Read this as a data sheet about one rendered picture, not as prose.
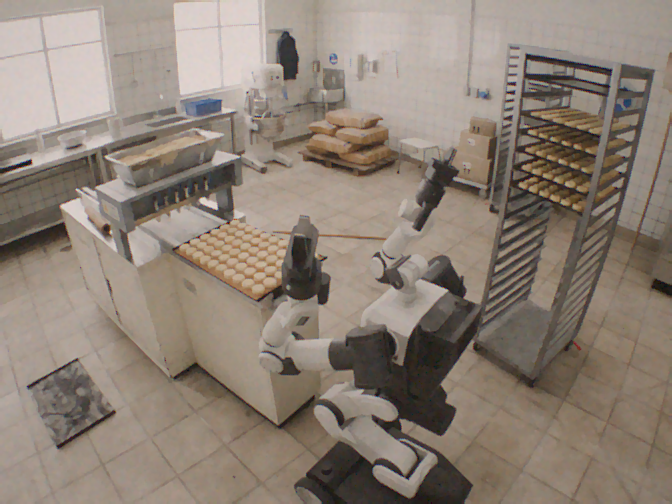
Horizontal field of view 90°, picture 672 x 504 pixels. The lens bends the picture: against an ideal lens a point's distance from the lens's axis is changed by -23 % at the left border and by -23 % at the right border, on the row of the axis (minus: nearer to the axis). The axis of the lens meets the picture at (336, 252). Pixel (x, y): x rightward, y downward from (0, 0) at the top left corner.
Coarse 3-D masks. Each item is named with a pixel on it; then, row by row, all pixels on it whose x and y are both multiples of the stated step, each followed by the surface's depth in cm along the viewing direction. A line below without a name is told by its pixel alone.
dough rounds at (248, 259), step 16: (240, 224) 205; (192, 240) 191; (208, 240) 191; (224, 240) 195; (240, 240) 191; (256, 240) 191; (272, 240) 191; (192, 256) 182; (208, 256) 179; (224, 256) 179; (240, 256) 179; (256, 256) 183; (272, 256) 179; (320, 256) 183; (224, 272) 168; (240, 272) 171; (256, 272) 170; (272, 272) 168; (240, 288) 162; (256, 288) 158; (272, 288) 162
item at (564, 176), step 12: (528, 168) 188; (540, 168) 189; (552, 168) 193; (564, 168) 192; (552, 180) 181; (564, 180) 176; (576, 180) 177; (588, 180) 184; (600, 180) 179; (588, 192) 169
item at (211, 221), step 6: (174, 210) 241; (186, 210) 231; (192, 210) 226; (198, 210) 226; (192, 216) 229; (198, 216) 224; (204, 216) 220; (210, 216) 219; (204, 222) 222; (210, 222) 218; (216, 222) 214; (222, 222) 212
